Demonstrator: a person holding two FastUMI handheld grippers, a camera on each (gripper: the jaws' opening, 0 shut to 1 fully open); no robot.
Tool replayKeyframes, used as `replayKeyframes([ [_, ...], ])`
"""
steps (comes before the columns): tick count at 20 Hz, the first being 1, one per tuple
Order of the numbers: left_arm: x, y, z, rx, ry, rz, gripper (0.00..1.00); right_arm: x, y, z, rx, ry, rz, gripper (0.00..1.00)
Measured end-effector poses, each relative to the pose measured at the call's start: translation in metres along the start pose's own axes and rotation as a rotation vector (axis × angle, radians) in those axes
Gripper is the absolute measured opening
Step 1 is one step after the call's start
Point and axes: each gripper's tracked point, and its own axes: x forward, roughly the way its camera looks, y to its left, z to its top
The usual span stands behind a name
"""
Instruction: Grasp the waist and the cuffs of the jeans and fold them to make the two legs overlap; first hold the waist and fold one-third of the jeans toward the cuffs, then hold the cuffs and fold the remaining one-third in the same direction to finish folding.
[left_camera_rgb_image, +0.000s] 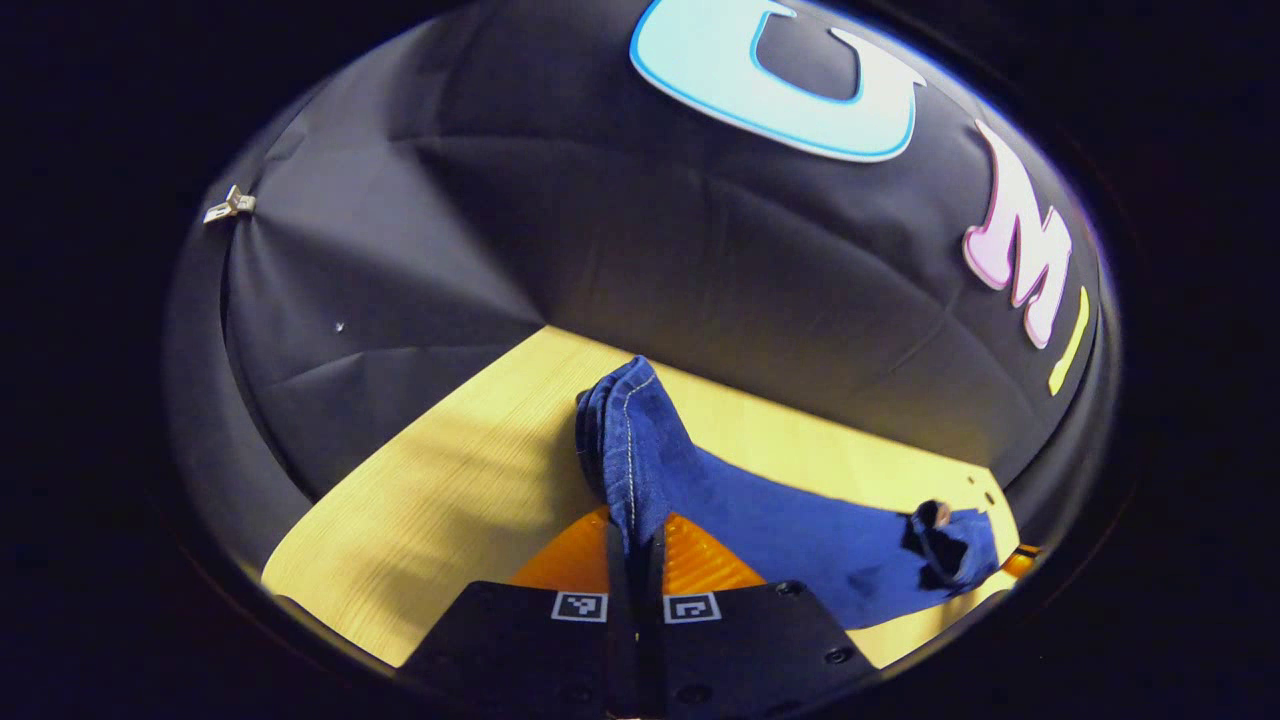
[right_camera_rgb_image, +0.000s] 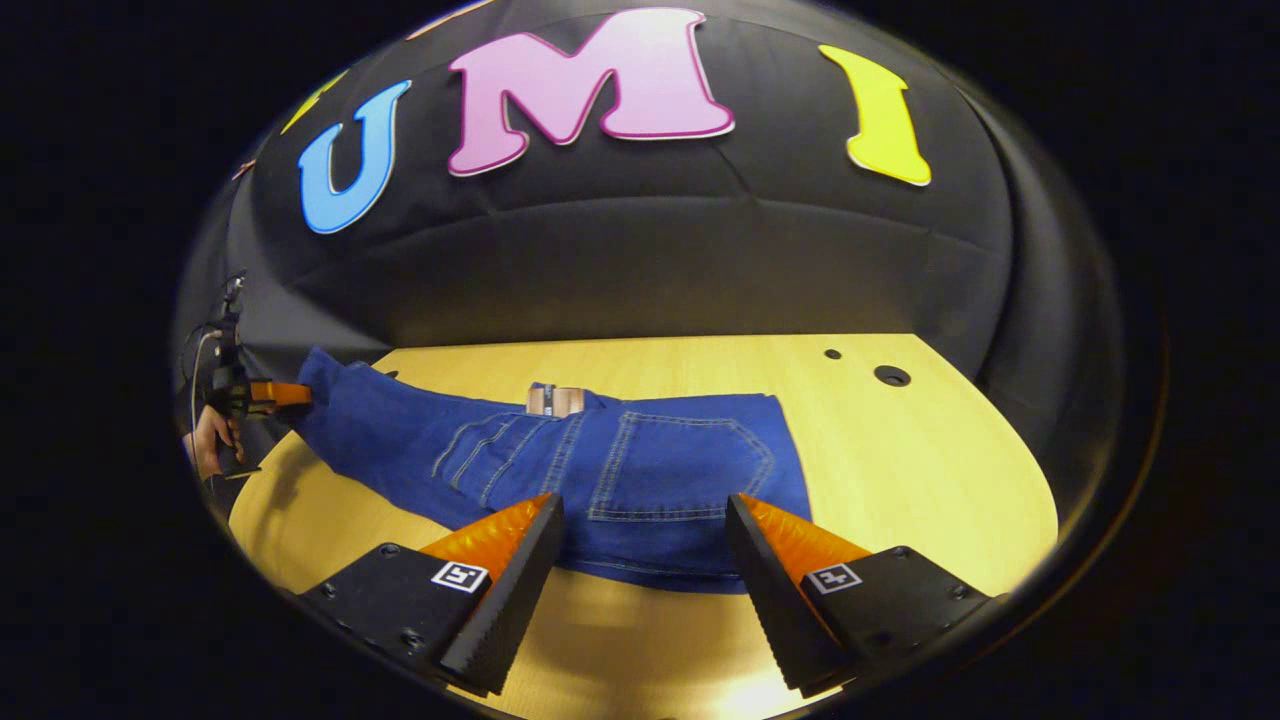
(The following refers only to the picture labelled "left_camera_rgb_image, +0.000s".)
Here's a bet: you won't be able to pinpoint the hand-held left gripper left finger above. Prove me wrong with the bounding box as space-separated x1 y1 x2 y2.
400 505 638 717

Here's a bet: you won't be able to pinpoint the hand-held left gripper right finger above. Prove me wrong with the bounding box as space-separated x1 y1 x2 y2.
637 512 881 717

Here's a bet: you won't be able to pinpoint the blue jeans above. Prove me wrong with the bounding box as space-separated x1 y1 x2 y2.
575 356 1001 631

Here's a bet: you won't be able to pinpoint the black backdrop cloth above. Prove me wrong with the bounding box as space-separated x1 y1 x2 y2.
163 0 1119 571

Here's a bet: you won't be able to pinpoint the white clip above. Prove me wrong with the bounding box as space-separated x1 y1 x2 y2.
203 185 258 225

